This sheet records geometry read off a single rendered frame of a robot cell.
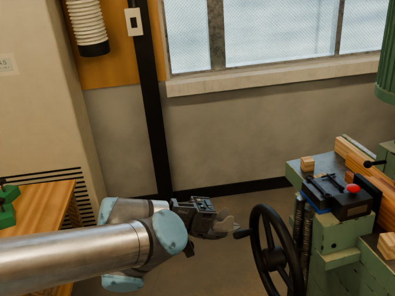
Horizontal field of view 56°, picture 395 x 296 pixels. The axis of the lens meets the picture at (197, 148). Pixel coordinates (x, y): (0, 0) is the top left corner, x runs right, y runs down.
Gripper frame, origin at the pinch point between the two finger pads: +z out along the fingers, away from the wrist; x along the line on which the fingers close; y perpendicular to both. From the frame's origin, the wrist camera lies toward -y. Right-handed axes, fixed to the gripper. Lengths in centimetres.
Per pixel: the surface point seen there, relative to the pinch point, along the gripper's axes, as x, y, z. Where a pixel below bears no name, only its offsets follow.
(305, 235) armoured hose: -14.3, 9.8, 10.2
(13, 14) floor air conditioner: 106, 25, -71
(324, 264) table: -20.6, 6.4, 13.2
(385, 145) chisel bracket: -9.0, 33.8, 26.5
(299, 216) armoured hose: -10.3, 12.4, 9.8
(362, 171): 0.9, 21.5, 34.3
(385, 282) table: -29.4, 9.7, 22.1
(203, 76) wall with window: 124, 10, 25
